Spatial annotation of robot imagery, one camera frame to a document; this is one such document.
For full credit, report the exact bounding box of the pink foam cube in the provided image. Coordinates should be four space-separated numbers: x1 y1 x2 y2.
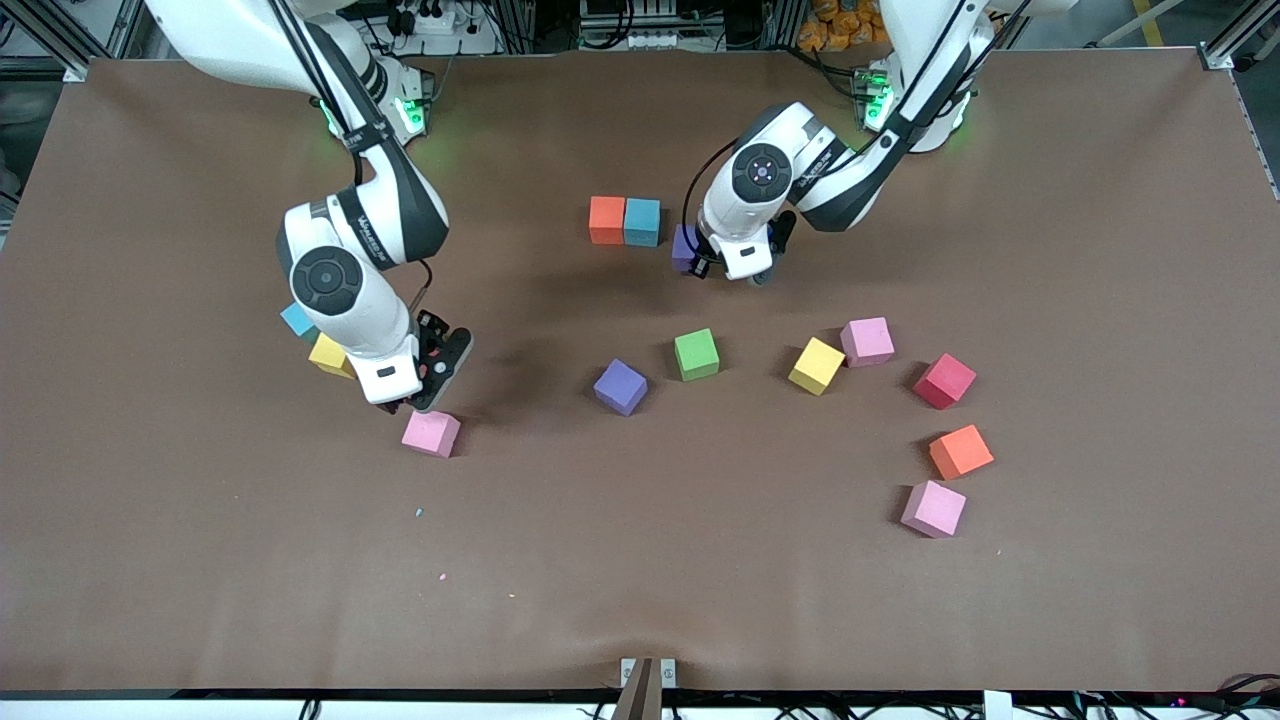
839 316 896 369
401 408 463 459
900 480 968 540

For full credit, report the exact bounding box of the green foam cube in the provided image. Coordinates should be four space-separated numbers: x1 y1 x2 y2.
673 327 721 383

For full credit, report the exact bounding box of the teal foam cube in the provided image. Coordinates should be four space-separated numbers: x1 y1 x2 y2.
624 197 663 248

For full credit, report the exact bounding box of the yellow foam cube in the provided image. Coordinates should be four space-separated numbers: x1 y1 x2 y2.
787 336 847 397
307 333 356 381

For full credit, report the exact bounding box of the orange foam cube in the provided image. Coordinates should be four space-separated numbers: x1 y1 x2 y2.
928 424 996 481
588 195 627 246

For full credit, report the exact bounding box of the pile of orange balls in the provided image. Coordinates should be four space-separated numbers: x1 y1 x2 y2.
798 0 891 53

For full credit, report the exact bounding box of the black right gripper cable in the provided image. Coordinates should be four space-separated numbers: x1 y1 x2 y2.
405 258 437 321

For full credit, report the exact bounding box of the metal table clamp bracket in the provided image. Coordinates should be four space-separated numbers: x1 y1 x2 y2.
620 657 678 720

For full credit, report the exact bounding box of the aluminium frame corner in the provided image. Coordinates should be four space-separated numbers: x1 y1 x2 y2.
0 0 151 83
1198 15 1280 73

